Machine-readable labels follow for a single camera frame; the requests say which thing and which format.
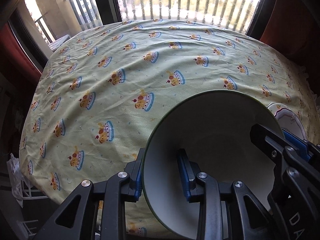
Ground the white rack with bag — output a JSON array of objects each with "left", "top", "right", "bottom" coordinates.
[{"left": 2, "top": 154, "right": 47, "bottom": 239}]

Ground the balcony railing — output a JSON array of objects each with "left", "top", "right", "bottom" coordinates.
[{"left": 24, "top": 0, "right": 260, "bottom": 43}]

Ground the white air conditioner unit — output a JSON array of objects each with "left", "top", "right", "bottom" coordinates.
[{"left": 48, "top": 35, "right": 71, "bottom": 52}]

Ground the red pattern white dish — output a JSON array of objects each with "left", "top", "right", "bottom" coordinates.
[{"left": 274, "top": 108, "right": 307, "bottom": 140}]

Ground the beaded rim floral plate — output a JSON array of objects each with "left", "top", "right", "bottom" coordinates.
[{"left": 267, "top": 102, "right": 290, "bottom": 115}]

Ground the floral bowl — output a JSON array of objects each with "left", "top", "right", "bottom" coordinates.
[{"left": 143, "top": 90, "right": 283, "bottom": 239}]

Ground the red curtain right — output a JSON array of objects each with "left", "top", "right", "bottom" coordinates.
[{"left": 260, "top": 0, "right": 319, "bottom": 59}]

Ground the black window frame post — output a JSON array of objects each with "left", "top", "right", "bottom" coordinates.
[{"left": 95, "top": 0, "right": 122, "bottom": 25}]

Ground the red curtain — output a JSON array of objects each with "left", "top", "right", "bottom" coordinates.
[
  {"left": 260, "top": 0, "right": 319, "bottom": 59},
  {"left": 1, "top": 23, "right": 41, "bottom": 85}
]

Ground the yellow patterned tablecloth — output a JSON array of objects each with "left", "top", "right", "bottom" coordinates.
[{"left": 19, "top": 18, "right": 320, "bottom": 239}]

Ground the red curtain left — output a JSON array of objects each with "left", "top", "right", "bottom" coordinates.
[{"left": 1, "top": 23, "right": 41, "bottom": 85}]

